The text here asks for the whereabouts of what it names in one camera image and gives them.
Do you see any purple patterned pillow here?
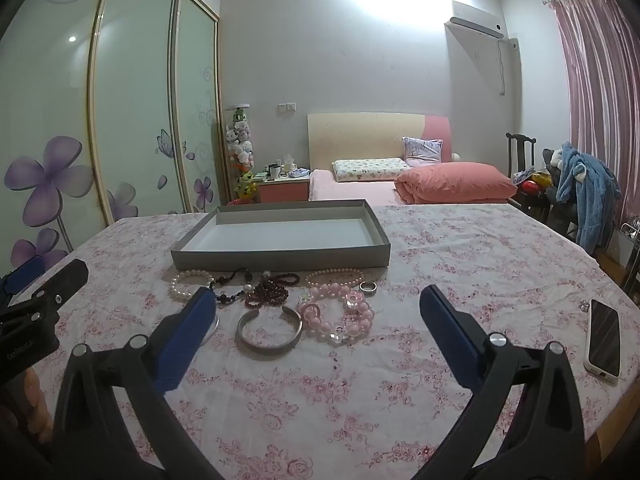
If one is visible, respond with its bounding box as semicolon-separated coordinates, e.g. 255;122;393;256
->
401;137;444;167

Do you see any white pearl bracelet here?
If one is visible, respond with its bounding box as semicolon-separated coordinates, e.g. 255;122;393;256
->
168;269;216;305

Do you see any tube of plush toys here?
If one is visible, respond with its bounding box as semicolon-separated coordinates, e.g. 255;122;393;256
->
225;105;257;203

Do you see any pink bed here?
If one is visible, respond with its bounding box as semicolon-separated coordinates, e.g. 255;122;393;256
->
307;167;511;206

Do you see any beige and pink headboard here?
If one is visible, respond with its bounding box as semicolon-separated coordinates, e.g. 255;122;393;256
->
307;112;452;171

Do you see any large pink bead bracelet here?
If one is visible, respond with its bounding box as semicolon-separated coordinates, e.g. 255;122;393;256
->
297;282;376;347

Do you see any white patterned pillow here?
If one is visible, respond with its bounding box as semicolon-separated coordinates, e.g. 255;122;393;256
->
331;157;410;183

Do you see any flower print sliding wardrobe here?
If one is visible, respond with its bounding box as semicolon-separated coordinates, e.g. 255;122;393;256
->
0;0;223;281

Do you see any folded pink quilt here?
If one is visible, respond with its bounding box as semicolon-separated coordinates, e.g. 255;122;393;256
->
394;162;518;206

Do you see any blue fleece robe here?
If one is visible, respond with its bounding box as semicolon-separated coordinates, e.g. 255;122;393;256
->
555;142;622;256

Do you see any pink nightstand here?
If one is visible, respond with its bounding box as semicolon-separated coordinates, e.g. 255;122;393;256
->
255;170;312;204

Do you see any wide silver cuff bracelet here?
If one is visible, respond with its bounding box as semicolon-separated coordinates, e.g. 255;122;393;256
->
235;305;304;352

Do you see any dark red bead necklace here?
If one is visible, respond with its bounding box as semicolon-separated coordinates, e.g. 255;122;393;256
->
244;270;302;311

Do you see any dark wooden chair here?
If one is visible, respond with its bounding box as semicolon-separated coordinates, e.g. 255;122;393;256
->
505;132;551;221

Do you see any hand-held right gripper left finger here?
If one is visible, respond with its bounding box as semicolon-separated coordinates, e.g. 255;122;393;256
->
50;286;226;480

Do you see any white air conditioner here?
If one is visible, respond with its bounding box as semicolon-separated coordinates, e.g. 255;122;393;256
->
445;0;505;41

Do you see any pale pink pearl bracelet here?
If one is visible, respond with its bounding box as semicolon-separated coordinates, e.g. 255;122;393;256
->
304;267;366;288

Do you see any grey cardboard tray box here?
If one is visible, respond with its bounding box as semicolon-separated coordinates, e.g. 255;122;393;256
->
171;199;391;271

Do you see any black bead bracelet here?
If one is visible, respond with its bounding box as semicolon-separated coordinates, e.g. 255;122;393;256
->
209;267;256;307

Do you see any person's left hand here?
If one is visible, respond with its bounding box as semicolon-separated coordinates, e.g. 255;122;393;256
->
0;367;54;448

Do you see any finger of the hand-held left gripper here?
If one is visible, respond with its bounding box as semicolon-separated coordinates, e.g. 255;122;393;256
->
15;258;90;313
0;255;44;297

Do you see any pink floral tablecloth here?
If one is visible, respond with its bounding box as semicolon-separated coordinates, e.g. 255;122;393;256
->
25;202;640;480

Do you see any smartphone in white case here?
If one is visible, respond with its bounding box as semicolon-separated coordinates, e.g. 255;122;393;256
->
584;298;622;386

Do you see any pink curtain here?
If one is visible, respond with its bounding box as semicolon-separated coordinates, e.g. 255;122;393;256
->
550;0;640;306

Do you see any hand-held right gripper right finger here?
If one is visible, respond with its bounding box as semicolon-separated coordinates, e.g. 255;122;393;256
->
419;285;586;480

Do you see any thin silver bangle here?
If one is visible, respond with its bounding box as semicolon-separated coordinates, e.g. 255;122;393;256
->
200;312;221;346

